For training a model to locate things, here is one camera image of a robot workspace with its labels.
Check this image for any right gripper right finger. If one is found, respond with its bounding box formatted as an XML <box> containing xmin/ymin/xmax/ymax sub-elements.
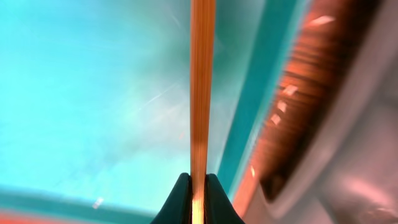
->
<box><xmin>205</xmin><ymin>174</ymin><xmax>244</xmax><ymax>224</ymax></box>

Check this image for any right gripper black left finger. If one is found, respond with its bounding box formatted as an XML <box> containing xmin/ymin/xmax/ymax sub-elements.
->
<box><xmin>150</xmin><ymin>173</ymin><xmax>192</xmax><ymax>224</ymax></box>

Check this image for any wooden chopstick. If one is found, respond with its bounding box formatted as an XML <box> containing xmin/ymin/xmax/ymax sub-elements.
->
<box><xmin>190</xmin><ymin>0</ymin><xmax>216</xmax><ymax>224</ymax></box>

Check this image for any grey dishwasher rack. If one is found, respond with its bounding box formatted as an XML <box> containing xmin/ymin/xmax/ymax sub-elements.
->
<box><xmin>234</xmin><ymin>1</ymin><xmax>397</xmax><ymax>223</ymax></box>

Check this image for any teal serving tray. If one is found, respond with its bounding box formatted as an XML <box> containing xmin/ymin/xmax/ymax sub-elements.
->
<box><xmin>1</xmin><ymin>0</ymin><xmax>310</xmax><ymax>223</ymax></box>

